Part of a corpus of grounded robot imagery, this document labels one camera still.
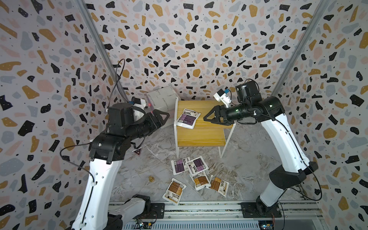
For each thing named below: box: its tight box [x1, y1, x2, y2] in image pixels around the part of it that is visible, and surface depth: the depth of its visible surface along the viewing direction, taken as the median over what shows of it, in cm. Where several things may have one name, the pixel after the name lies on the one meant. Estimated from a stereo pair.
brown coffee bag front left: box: [161, 177, 187, 206], surface depth 80 cm
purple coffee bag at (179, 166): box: [170, 157, 191, 176], surface depth 91 cm
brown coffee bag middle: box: [192, 174, 211, 191], surface depth 82 cm
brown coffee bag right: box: [208, 174, 230, 198], surface depth 82 cm
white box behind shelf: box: [146, 83, 181, 112], surface depth 100 cm
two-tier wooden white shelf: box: [174, 97, 237, 159], surface depth 83 cm
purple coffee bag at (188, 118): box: [176, 108, 202, 130], surface depth 71 cm
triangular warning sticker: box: [131, 147, 142, 157], surface depth 99 cm
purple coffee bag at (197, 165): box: [186, 156, 209, 176], surface depth 91 cm
